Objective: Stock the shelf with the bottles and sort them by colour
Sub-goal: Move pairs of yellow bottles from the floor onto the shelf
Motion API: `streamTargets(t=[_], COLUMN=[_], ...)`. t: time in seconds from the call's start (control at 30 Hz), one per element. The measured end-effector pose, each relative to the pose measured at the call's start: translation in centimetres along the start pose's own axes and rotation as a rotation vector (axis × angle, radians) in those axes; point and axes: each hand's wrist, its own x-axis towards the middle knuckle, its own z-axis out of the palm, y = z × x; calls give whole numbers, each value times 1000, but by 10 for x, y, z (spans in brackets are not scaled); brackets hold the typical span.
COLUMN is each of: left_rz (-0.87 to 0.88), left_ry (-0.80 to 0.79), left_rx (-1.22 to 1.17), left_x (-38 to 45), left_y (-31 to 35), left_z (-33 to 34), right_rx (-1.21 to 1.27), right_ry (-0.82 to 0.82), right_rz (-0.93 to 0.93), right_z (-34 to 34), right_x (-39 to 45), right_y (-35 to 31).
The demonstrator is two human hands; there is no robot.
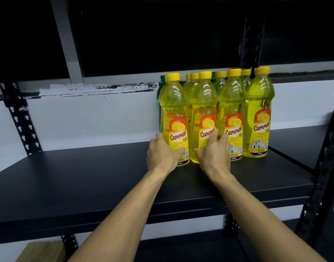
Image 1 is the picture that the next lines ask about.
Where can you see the person's right hand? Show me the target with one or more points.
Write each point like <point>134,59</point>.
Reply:
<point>216,160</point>

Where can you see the person's left hand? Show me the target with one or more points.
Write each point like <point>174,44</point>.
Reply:
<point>160,158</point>

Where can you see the person's left thumb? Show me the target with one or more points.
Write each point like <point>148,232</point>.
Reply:
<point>178,152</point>

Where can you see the person's right middle finger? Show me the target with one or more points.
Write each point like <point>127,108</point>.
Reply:
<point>223,139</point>

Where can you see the person's right thumb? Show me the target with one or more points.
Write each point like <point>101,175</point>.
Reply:
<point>199,154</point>

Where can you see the yellow dishwashing liquid bottle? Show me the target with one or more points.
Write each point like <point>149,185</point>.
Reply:
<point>173,106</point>
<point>203,106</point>

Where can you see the person's left forearm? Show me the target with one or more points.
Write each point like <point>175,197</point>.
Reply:
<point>120,215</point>

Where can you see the person's right forearm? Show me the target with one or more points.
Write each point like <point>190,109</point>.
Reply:
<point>254,218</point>

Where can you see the group of yellow bottles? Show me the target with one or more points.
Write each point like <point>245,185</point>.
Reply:
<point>258,106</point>

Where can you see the green dishwashing liquid bottle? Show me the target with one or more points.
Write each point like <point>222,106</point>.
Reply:
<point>158,91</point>

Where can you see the black shelf board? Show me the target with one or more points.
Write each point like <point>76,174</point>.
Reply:
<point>74,188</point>
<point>188,248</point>
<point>298,144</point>

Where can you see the black perforated shelf post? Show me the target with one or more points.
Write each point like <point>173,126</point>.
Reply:
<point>324,166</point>
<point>70,246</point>
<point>20,120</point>
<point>231,225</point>
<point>251,46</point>

